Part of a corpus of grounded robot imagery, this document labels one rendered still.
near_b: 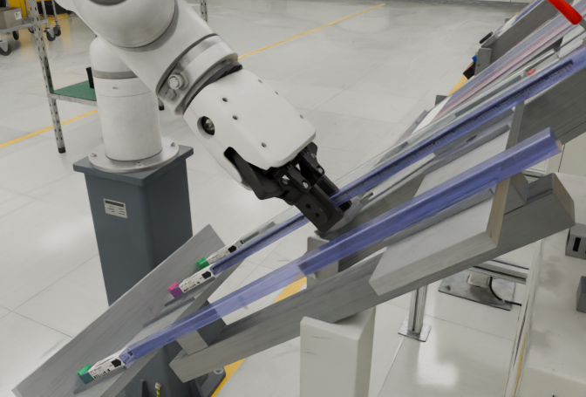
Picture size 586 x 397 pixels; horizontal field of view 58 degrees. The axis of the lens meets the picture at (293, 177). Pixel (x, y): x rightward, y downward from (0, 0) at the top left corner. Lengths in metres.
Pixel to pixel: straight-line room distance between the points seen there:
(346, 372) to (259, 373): 1.08
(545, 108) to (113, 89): 0.78
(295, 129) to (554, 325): 0.54
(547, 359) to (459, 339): 0.97
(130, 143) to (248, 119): 0.68
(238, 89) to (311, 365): 0.28
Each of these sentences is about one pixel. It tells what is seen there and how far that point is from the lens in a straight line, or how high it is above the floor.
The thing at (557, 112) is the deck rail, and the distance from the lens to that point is 0.65.
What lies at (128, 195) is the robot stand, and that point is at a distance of 1.15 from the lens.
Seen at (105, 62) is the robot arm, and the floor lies 0.92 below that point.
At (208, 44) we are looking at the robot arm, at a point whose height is 1.05.
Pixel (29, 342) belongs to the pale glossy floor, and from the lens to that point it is 1.88.
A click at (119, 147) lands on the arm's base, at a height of 0.74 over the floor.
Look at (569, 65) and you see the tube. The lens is 0.42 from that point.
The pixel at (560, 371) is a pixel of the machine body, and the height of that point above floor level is 0.62.
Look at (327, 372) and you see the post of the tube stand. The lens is 0.55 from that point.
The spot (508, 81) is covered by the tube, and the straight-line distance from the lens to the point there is 0.52.
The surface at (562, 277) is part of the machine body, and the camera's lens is 1.01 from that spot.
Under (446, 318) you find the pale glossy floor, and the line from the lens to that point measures 1.85.
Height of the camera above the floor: 1.15
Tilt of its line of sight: 25 degrees down
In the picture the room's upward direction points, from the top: straight up
